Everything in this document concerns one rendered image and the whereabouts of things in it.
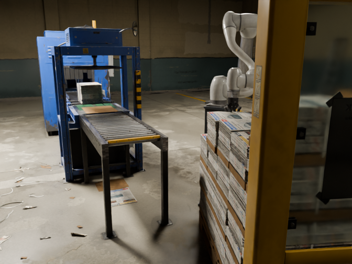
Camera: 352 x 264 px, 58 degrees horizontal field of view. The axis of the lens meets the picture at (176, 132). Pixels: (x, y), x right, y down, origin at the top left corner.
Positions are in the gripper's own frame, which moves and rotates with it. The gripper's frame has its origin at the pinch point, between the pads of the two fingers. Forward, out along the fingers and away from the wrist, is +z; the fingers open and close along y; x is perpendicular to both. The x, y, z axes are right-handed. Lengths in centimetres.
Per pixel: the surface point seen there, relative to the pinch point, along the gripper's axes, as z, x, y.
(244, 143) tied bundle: -10, -84, -18
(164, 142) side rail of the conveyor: 21, 28, -49
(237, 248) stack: 47, -83, -19
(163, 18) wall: -170, 974, 19
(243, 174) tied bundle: 4, -87, -19
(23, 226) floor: 96, 39, -173
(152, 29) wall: -131, 961, -21
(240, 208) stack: 24, -84, -18
